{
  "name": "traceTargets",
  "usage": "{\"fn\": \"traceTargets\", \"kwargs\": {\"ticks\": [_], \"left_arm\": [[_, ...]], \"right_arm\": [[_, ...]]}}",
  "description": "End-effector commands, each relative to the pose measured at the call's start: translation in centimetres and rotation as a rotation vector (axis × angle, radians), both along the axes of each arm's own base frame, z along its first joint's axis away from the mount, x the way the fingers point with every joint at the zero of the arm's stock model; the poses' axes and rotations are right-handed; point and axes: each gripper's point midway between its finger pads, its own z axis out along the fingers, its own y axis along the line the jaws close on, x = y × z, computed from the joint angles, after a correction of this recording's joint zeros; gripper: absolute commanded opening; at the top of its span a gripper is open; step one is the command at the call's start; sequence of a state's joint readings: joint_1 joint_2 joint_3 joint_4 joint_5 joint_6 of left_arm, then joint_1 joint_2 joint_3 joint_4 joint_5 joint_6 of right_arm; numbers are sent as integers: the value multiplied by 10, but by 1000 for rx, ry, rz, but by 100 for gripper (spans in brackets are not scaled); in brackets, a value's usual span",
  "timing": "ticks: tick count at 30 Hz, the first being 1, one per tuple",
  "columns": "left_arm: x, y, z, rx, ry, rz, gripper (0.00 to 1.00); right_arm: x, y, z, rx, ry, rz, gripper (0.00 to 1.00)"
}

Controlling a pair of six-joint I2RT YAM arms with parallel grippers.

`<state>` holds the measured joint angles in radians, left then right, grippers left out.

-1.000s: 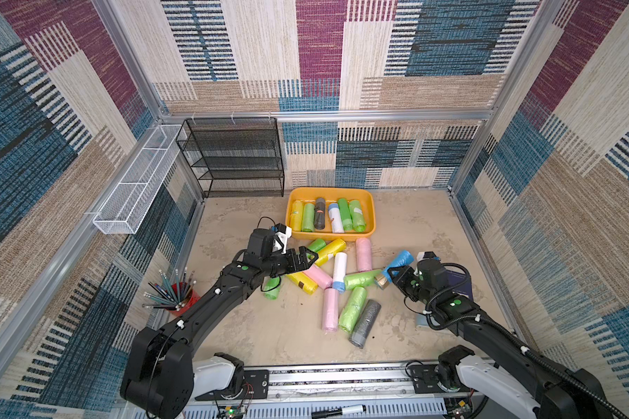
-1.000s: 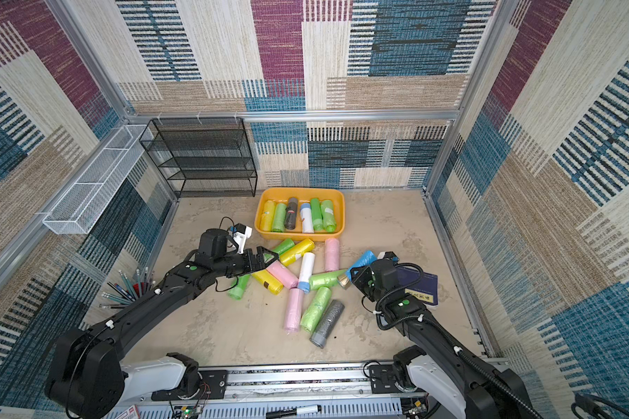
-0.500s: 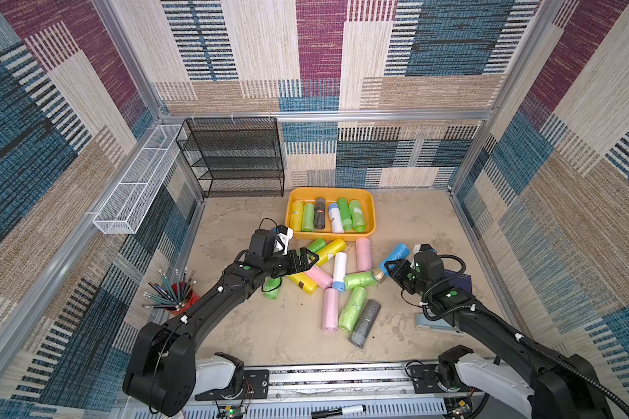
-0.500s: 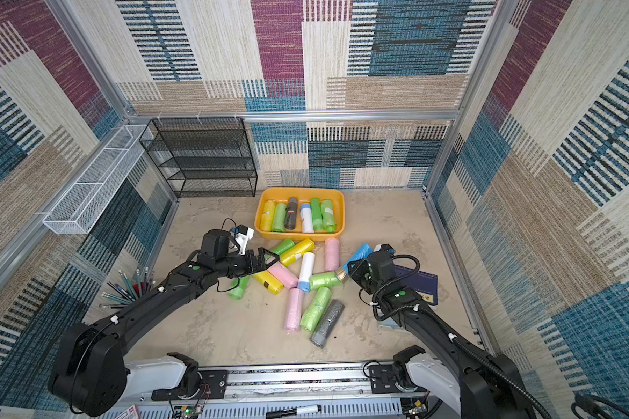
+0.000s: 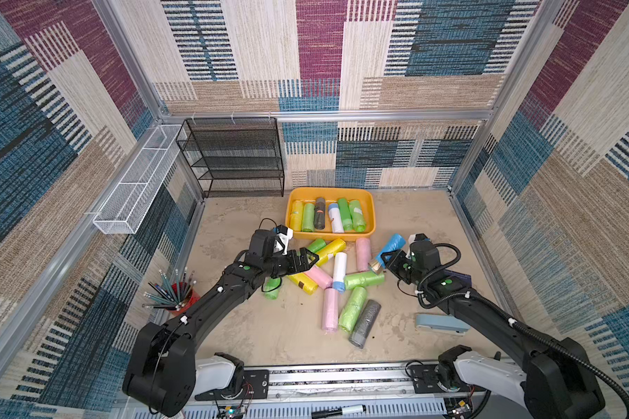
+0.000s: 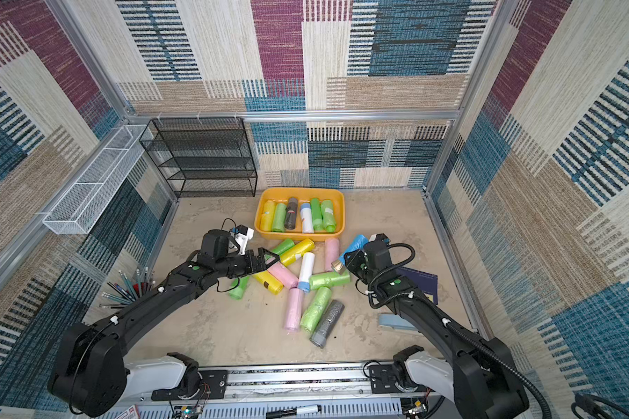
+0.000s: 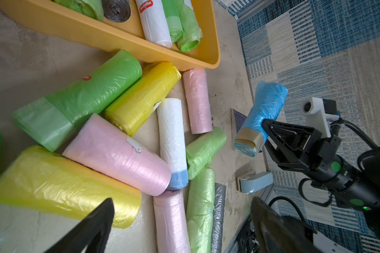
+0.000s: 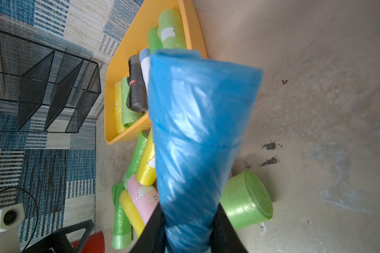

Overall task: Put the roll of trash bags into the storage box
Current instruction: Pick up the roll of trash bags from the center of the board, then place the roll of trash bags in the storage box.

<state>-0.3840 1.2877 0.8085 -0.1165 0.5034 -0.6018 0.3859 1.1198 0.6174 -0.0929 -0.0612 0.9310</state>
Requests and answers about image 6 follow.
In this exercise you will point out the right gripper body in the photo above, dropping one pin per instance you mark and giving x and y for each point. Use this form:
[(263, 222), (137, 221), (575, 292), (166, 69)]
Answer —
[(354, 261)]

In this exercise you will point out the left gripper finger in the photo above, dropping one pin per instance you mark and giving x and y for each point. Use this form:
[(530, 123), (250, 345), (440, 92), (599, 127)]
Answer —
[(265, 267), (268, 255)]

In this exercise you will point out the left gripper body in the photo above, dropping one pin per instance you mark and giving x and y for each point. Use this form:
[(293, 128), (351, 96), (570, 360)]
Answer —
[(245, 265)]

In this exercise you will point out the large yellow bag roll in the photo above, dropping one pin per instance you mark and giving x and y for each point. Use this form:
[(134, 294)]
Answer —
[(267, 215)]

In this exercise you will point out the dark grey roll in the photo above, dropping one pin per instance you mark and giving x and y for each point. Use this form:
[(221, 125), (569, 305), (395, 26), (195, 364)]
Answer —
[(291, 213)]

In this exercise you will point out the thin dark green roll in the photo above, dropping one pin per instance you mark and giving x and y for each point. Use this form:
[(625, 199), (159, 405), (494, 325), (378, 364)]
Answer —
[(317, 215)]

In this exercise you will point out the light green roll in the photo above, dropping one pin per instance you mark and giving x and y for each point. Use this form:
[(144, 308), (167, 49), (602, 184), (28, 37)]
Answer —
[(329, 222), (316, 308), (328, 279)]

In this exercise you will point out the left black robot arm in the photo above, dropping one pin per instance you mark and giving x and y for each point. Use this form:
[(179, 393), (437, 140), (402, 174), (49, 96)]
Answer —
[(89, 372)]

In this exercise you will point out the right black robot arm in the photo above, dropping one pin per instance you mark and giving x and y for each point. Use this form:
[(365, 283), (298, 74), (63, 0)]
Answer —
[(478, 376)]

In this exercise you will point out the small yellow roll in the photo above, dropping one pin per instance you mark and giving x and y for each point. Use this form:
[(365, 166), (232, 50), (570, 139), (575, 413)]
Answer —
[(269, 282)]

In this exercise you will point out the yellow roll near box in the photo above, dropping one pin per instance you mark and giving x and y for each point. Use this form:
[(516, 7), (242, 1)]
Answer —
[(296, 252)]

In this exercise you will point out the pink roll near box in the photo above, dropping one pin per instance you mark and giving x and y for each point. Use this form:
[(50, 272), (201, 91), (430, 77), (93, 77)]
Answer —
[(331, 253)]

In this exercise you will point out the pink roll centre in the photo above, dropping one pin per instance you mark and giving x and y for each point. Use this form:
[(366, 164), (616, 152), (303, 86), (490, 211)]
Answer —
[(284, 275)]

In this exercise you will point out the white roll blue end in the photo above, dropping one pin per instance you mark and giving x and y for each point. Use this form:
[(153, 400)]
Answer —
[(306, 271)]

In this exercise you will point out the pink roll lower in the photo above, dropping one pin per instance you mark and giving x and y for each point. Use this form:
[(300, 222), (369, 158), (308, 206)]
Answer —
[(294, 310)]

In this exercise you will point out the yellow plastic storage box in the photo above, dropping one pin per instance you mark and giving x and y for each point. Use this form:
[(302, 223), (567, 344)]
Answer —
[(282, 194)]

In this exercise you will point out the light blue stapler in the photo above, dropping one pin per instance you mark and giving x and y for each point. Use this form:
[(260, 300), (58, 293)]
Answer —
[(395, 322)]

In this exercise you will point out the dark blue notebook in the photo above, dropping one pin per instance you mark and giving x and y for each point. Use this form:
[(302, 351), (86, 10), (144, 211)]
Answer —
[(426, 282)]

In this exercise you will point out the black mesh shelf rack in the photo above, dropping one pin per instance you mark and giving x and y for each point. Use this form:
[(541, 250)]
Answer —
[(202, 157)]

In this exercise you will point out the red pencil cup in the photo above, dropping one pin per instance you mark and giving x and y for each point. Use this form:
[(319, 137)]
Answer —
[(124, 289)]

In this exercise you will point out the black marker pen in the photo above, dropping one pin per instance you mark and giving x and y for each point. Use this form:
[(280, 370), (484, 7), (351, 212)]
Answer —
[(295, 412)]

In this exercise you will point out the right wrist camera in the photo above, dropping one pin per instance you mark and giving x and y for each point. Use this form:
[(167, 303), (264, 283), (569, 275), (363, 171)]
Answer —
[(381, 237)]

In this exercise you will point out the white wire wall basket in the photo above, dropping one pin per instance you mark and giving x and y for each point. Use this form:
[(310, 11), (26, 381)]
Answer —
[(80, 208)]

